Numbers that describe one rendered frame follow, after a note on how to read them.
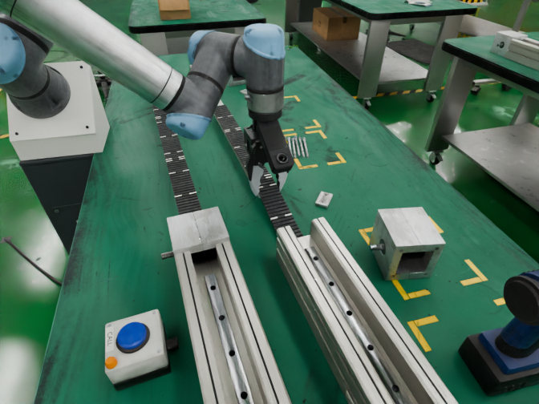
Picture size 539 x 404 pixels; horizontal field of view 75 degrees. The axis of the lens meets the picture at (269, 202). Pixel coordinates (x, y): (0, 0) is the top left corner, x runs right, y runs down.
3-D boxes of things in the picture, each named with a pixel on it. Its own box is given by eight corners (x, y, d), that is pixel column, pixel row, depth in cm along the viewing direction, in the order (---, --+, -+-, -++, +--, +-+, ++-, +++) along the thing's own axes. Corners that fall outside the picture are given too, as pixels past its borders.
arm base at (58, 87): (14, 120, 96) (-10, 106, 86) (10, 69, 98) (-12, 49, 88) (72, 116, 98) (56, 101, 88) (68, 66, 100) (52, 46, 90)
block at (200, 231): (163, 254, 72) (153, 220, 66) (221, 240, 75) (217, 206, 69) (168, 288, 65) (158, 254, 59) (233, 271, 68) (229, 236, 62)
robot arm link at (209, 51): (172, 66, 66) (220, 75, 63) (195, 18, 68) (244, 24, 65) (191, 90, 74) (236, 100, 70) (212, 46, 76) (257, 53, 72)
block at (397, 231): (358, 244, 74) (365, 209, 68) (410, 240, 75) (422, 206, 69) (372, 281, 66) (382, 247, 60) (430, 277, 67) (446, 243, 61)
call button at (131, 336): (119, 332, 52) (115, 325, 51) (147, 324, 53) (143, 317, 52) (120, 357, 49) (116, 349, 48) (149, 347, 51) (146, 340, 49)
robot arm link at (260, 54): (252, 19, 67) (293, 24, 64) (253, 77, 74) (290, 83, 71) (231, 29, 61) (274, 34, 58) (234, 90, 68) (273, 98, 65)
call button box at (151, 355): (115, 343, 57) (103, 321, 53) (176, 325, 59) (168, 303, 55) (116, 392, 51) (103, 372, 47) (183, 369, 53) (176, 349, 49)
